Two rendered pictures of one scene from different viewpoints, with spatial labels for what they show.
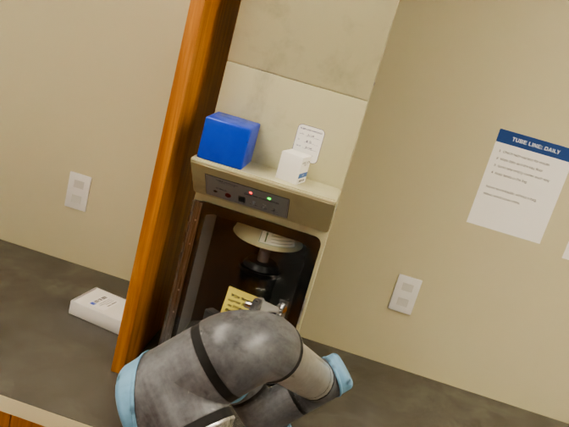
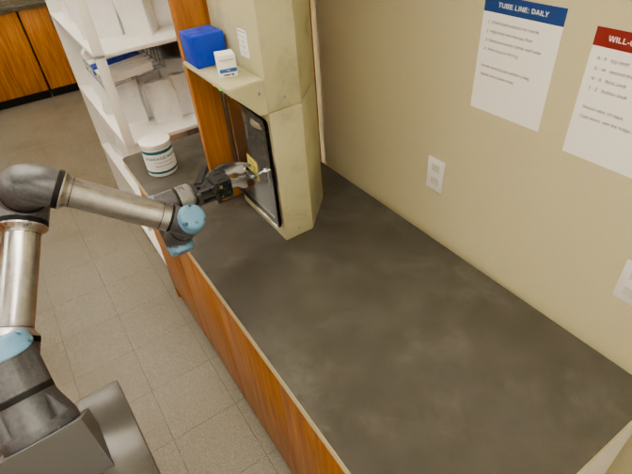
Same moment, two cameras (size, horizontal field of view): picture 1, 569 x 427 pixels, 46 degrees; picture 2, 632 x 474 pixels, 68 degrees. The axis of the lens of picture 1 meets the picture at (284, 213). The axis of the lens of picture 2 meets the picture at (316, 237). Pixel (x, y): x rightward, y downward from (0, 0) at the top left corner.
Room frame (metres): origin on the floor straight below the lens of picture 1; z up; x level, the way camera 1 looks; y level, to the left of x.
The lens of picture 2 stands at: (0.79, -1.21, 1.98)
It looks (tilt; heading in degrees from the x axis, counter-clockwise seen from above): 39 degrees down; 54
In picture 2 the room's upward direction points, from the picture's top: 5 degrees counter-clockwise
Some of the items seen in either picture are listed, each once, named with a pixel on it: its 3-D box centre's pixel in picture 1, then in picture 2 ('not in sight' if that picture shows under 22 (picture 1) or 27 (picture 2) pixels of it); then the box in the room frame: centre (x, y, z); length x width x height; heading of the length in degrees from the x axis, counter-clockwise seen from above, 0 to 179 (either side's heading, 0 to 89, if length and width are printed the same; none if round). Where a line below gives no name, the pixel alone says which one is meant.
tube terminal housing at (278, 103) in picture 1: (263, 228); (281, 111); (1.60, 0.04, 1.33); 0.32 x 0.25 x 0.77; 85
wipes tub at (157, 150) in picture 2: not in sight; (158, 154); (1.36, 0.68, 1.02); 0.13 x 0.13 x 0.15
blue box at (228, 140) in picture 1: (229, 140); (203, 46); (1.43, 0.16, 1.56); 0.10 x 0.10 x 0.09; 85
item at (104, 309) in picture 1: (107, 310); not in sight; (1.66, 0.40, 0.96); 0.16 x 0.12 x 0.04; 76
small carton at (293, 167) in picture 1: (293, 166); (226, 63); (1.41, 0.01, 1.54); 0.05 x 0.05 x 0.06; 70
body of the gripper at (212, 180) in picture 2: not in sight; (211, 188); (1.27, -0.01, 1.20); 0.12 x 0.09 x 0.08; 174
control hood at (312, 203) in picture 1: (262, 194); (224, 86); (1.42, 0.06, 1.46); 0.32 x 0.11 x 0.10; 85
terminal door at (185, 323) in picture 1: (238, 296); (251, 161); (1.47, 0.05, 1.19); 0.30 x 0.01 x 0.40; 84
